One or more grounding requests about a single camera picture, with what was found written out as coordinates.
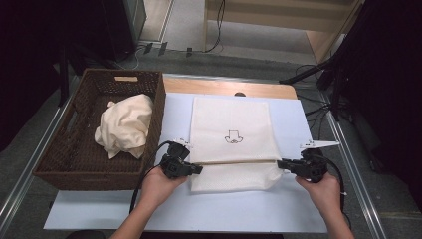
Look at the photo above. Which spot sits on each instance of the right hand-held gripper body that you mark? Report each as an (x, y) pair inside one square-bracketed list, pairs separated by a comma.
[(310, 166)]

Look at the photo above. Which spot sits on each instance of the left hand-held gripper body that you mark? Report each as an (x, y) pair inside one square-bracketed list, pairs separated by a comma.
[(175, 166)]

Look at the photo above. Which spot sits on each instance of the white mesh laundry bag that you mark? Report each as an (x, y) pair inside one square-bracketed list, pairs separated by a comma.
[(232, 116)]

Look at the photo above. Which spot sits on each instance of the cream cloth garment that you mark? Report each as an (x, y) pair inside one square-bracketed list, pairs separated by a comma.
[(124, 126)]

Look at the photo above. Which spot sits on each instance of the brown wicker basket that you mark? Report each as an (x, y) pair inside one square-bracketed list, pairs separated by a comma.
[(83, 166)]

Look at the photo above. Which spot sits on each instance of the person's left hand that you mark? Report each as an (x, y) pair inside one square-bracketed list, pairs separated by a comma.
[(159, 189)]

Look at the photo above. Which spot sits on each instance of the person's right hand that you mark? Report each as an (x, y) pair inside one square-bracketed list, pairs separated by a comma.
[(320, 194)]

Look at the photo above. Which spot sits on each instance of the dark table grommet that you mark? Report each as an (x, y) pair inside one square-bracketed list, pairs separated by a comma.
[(240, 94)]

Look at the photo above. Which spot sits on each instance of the black tripod stand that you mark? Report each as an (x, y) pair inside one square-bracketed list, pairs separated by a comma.
[(305, 73)]

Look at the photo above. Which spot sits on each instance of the person's dark clothing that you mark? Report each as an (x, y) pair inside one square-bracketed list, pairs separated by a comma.
[(86, 235)]

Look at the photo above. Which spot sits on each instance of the black curtain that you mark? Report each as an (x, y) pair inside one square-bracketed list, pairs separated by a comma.
[(26, 49), (391, 83)]

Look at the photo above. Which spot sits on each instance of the thin black stand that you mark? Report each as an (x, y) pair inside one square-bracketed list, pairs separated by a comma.
[(63, 83)]

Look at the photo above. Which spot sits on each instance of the light wooden furniture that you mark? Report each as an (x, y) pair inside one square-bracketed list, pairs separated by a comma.
[(265, 20)]

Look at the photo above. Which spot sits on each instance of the dark cabinet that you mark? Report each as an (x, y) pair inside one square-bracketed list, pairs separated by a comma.
[(122, 26)]

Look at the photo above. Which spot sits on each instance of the metal frame rail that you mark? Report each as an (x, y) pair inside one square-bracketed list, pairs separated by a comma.
[(33, 156), (356, 179)]

